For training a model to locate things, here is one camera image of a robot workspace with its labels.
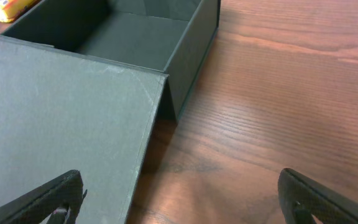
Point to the dark green flip-lid box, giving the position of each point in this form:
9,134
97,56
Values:
81,85

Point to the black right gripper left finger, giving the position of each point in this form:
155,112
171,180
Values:
58,201

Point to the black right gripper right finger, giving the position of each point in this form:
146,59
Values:
303,200

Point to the yellow candy canister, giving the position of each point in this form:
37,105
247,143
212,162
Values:
10,10

